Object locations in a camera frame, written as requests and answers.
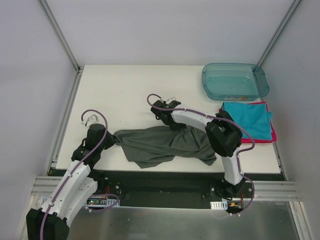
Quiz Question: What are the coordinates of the dark grey t shirt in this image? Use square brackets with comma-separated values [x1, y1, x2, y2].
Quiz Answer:
[113, 125, 217, 169]

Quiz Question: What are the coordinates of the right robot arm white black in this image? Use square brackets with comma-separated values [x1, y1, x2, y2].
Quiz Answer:
[150, 100, 245, 200]

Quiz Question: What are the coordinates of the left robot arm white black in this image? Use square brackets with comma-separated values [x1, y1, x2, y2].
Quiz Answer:
[26, 123, 115, 240]

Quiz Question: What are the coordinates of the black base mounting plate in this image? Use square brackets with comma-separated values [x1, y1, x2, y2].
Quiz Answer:
[84, 170, 271, 208]

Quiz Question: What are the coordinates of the teal transparent plastic bin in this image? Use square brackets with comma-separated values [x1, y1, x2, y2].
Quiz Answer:
[201, 63, 270, 102]

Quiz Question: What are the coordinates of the folded cyan t shirt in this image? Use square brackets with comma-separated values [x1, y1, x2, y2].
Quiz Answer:
[221, 101, 274, 140]

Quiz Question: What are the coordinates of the folded magenta t shirt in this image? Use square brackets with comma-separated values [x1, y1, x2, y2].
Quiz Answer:
[218, 100, 278, 144]

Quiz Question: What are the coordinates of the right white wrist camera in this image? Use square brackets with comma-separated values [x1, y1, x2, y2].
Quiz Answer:
[160, 97, 181, 108]

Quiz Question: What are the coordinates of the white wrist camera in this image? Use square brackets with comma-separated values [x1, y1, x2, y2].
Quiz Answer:
[81, 114, 100, 128]
[160, 97, 181, 108]

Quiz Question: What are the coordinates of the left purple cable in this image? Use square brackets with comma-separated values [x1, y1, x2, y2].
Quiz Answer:
[37, 108, 109, 240]

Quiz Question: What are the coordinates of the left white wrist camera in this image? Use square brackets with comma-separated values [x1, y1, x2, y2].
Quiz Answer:
[81, 114, 100, 128]

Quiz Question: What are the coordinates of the left white cable duct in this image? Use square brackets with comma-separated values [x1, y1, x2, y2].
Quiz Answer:
[83, 198, 120, 208]

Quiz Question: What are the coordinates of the white cable duct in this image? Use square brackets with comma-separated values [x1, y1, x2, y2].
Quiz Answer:
[83, 198, 120, 208]
[210, 201, 228, 211]

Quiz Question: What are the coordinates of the right white cable duct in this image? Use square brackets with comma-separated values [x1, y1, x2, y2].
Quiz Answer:
[210, 201, 228, 211]

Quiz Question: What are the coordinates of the left aluminium frame post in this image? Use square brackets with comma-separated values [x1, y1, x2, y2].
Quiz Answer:
[37, 0, 85, 74]

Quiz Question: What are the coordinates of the aluminium frame post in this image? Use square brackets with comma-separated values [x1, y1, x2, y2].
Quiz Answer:
[256, 0, 303, 67]
[37, 0, 85, 74]

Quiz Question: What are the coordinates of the right aluminium frame post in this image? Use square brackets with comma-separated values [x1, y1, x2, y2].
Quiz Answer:
[256, 0, 303, 67]

